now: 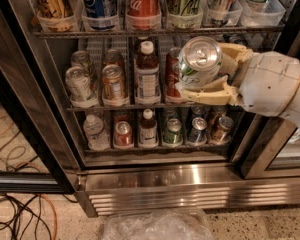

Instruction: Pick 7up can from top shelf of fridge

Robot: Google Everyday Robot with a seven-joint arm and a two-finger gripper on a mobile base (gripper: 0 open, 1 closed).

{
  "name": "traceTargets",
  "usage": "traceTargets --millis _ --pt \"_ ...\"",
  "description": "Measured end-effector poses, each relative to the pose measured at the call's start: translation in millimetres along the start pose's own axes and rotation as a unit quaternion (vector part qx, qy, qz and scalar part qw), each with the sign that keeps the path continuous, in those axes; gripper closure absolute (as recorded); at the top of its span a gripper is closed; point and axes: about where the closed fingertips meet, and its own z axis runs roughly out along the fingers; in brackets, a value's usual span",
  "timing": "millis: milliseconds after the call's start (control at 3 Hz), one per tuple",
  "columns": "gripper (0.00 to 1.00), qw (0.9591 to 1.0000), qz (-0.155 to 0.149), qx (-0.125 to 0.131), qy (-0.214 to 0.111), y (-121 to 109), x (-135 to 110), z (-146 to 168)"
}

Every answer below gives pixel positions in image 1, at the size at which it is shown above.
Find iced tea bottle shelf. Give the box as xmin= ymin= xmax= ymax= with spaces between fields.
xmin=139 ymin=109 xmax=157 ymax=146
xmin=135 ymin=41 xmax=159 ymax=99

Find glass fridge door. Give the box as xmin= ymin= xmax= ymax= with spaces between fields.
xmin=241 ymin=118 xmax=300 ymax=179
xmin=0 ymin=0 xmax=77 ymax=194

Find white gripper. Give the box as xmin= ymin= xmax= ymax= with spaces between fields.
xmin=175 ymin=43 xmax=300 ymax=117

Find gold can middle shelf front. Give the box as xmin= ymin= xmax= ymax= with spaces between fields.
xmin=102 ymin=64 xmax=126 ymax=100

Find red can bottom shelf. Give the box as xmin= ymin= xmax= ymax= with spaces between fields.
xmin=114 ymin=121 xmax=132 ymax=146

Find brown can bottom shelf front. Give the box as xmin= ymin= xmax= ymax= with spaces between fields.
xmin=210 ymin=116 xmax=234 ymax=143

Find silver slim can rear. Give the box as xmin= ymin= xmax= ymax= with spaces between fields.
xmin=228 ymin=35 xmax=248 ymax=46

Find gold can shelf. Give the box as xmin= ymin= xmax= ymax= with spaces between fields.
xmin=102 ymin=49 xmax=124 ymax=68
xmin=102 ymin=64 xmax=126 ymax=100

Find red coke can middle front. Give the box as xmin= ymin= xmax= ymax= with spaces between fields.
xmin=165 ymin=63 xmax=180 ymax=97

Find red coke can middle rear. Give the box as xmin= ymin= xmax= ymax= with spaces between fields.
xmin=166 ymin=47 xmax=181 ymax=67

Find blue can shelf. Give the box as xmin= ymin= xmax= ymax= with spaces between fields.
xmin=187 ymin=117 xmax=207 ymax=145
xmin=188 ymin=105 xmax=206 ymax=118

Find left glass fridge door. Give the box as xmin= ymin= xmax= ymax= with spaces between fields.
xmin=0 ymin=0 xmax=77 ymax=194

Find yellow orange can top shelf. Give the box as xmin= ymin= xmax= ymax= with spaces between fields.
xmin=37 ymin=0 xmax=73 ymax=19

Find green can bottom shelf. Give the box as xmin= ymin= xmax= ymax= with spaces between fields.
xmin=163 ymin=118 xmax=182 ymax=144

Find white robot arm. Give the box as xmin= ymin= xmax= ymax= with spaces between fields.
xmin=176 ymin=43 xmax=300 ymax=129

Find right glass fridge door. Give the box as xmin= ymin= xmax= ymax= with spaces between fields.
xmin=241 ymin=118 xmax=300 ymax=179

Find brown can bottom shelf rear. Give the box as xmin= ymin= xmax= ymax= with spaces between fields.
xmin=208 ymin=105 xmax=227 ymax=124

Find brown can shelf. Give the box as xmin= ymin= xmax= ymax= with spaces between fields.
xmin=210 ymin=116 xmax=234 ymax=143
xmin=208 ymin=105 xmax=227 ymax=124

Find red coke can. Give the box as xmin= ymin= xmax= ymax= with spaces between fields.
xmin=166 ymin=47 xmax=181 ymax=67
xmin=165 ymin=63 xmax=180 ymax=97

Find white can middle shelf rear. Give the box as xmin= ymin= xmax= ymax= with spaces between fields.
xmin=71 ymin=50 xmax=91 ymax=72

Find iced tea bottle middle shelf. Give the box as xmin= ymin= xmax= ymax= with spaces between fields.
xmin=135 ymin=41 xmax=159 ymax=99

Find white can shelf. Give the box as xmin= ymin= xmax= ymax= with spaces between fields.
xmin=71 ymin=50 xmax=91 ymax=72
xmin=65 ymin=66 xmax=93 ymax=102

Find red coca-cola can top shelf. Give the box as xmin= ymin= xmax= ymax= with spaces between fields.
xmin=126 ymin=0 xmax=160 ymax=18

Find water bottle bottom shelf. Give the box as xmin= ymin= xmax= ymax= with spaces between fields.
xmin=83 ymin=114 xmax=104 ymax=146

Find stainless steel fridge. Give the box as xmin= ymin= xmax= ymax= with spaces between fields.
xmin=0 ymin=0 xmax=300 ymax=218

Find gold can middle shelf rear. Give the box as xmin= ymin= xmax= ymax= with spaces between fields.
xmin=102 ymin=49 xmax=124 ymax=68

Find orange floor cable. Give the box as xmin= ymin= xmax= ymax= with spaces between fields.
xmin=38 ymin=193 xmax=58 ymax=240

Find blue can bottom shelf rear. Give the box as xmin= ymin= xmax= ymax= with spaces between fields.
xmin=188 ymin=105 xmax=206 ymax=118

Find black floor cables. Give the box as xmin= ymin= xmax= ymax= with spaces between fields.
xmin=0 ymin=193 xmax=78 ymax=240

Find clear plastic bag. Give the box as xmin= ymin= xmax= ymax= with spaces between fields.
xmin=101 ymin=208 xmax=214 ymax=240

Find white green 7up can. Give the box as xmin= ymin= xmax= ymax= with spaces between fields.
xmin=178 ymin=36 xmax=221 ymax=91

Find white can middle shelf front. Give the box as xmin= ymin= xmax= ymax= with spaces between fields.
xmin=65 ymin=66 xmax=93 ymax=102

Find blue can bottom shelf front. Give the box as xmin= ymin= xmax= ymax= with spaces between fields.
xmin=187 ymin=117 xmax=207 ymax=145

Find iced tea bottle bottom shelf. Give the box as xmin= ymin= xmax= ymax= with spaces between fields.
xmin=139 ymin=109 xmax=157 ymax=146

